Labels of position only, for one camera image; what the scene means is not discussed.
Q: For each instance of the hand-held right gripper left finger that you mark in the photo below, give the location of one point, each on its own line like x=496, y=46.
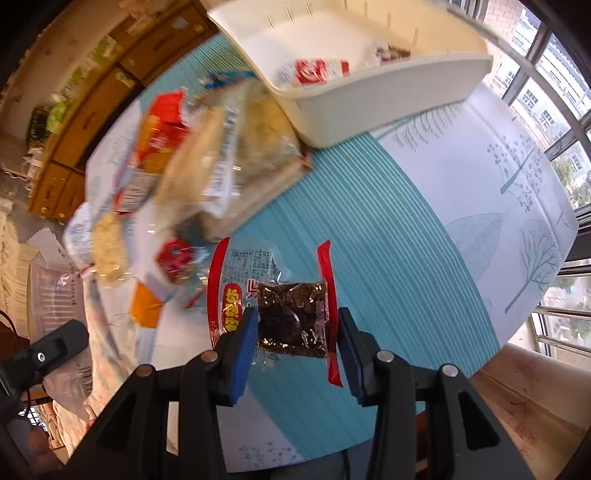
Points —
x=242, y=360

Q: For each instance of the dark patterned box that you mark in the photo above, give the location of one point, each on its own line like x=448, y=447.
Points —
x=39, y=121

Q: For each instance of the steel window guard rail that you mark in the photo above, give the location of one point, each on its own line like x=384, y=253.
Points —
x=558, y=341

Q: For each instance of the wooden desk with drawers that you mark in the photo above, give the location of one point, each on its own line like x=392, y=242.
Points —
x=92, y=115

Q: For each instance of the clear nut bar packet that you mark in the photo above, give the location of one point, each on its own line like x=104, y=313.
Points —
x=175, y=258

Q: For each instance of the brown snack packet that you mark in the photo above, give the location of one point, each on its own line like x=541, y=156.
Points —
x=392, y=51

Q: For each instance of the leaf print tablecloth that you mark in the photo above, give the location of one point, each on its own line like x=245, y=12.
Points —
x=392, y=230

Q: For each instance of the floral blanket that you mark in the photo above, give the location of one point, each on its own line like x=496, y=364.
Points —
x=111, y=355

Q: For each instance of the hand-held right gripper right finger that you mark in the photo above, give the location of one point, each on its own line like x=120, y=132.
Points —
x=351, y=364

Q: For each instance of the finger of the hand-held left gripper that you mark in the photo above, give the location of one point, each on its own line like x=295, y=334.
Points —
x=55, y=346

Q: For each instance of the green tissue pack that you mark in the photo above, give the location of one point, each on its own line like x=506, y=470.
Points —
x=57, y=113

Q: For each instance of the red and blue biscuit packet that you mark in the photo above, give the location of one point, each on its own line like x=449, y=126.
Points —
x=157, y=134

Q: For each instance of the red-edged dark snack packet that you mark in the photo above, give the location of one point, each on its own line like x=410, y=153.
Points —
x=291, y=318

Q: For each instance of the blue candy packet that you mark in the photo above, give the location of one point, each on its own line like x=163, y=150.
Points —
x=217, y=81

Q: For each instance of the orange snack packet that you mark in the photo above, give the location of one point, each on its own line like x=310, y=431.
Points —
x=145, y=304

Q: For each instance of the brown crust sandwich packet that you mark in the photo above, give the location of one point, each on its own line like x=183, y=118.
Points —
x=268, y=138

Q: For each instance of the white plastic bin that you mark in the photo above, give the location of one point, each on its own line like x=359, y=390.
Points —
x=406, y=92

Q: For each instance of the dark window frame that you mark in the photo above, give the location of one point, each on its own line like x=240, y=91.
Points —
x=554, y=69

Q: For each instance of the clear egg filling packet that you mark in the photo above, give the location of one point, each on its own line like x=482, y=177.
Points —
x=108, y=244

